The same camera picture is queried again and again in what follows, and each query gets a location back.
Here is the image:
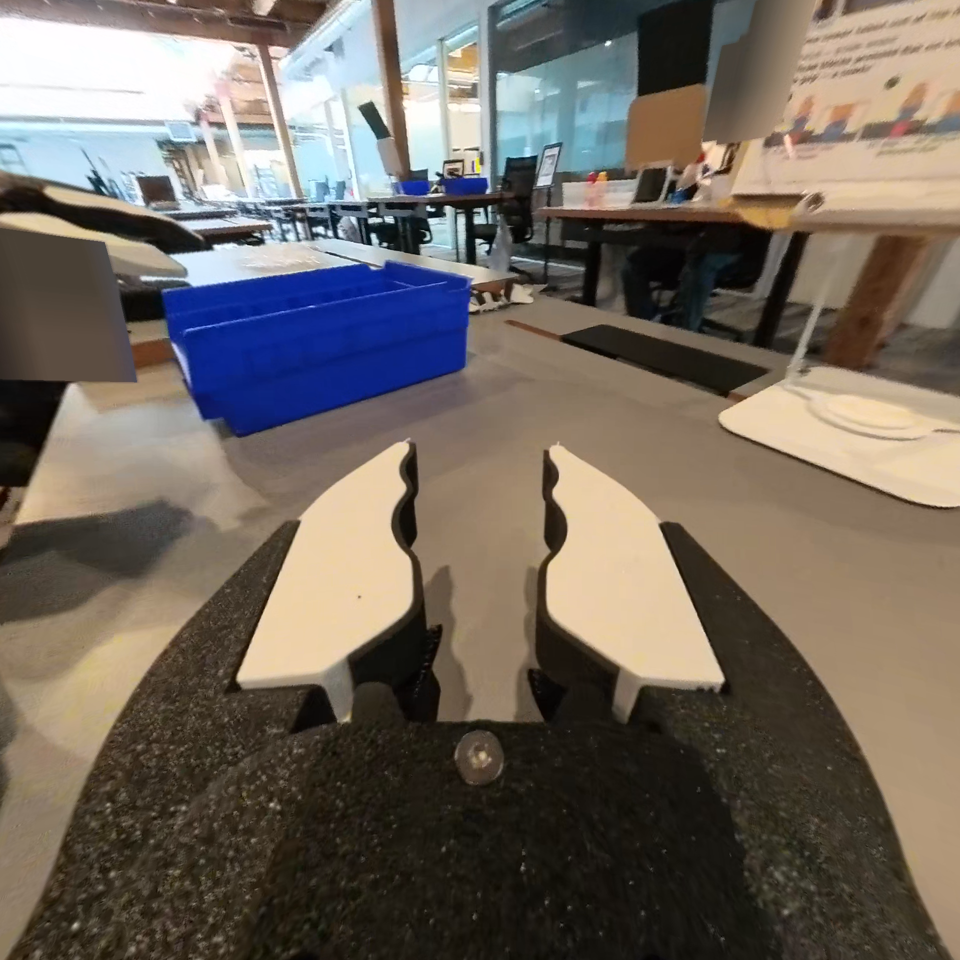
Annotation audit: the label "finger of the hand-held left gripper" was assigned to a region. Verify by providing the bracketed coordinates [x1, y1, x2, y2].
[0, 178, 213, 253]
[105, 234, 189, 280]

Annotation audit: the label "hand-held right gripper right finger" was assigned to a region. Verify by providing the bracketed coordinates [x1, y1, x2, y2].
[532, 444, 727, 726]

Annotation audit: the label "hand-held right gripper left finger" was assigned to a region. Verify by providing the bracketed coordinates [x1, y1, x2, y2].
[235, 441, 430, 726]

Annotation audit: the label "blue plastic bin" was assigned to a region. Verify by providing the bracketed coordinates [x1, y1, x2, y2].
[162, 261, 474, 438]

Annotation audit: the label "black mat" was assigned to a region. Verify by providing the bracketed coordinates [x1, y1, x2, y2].
[561, 323, 772, 397]

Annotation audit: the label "long wooden desk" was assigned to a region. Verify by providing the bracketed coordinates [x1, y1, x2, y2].
[303, 237, 520, 303]

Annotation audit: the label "white round disc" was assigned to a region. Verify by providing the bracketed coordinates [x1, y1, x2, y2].
[808, 393, 940, 441]

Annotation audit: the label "small blue bins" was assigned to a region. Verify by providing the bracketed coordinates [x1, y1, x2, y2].
[397, 177, 489, 198]

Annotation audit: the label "crumpled white paper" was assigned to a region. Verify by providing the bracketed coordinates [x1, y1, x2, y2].
[468, 279, 538, 310]

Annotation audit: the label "wooden desk with black legs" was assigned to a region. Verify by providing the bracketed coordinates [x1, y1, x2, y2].
[534, 201, 811, 350]

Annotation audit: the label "black office chair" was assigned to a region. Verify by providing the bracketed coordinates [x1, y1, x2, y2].
[474, 155, 541, 260]

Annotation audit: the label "cardboard box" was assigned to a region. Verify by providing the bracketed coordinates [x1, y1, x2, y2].
[624, 83, 711, 172]

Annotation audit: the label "printed instruction sheet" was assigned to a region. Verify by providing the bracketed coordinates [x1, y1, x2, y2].
[761, 0, 960, 162]

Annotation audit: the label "wooden ceiling post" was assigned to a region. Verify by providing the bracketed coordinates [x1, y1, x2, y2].
[372, 0, 412, 181]

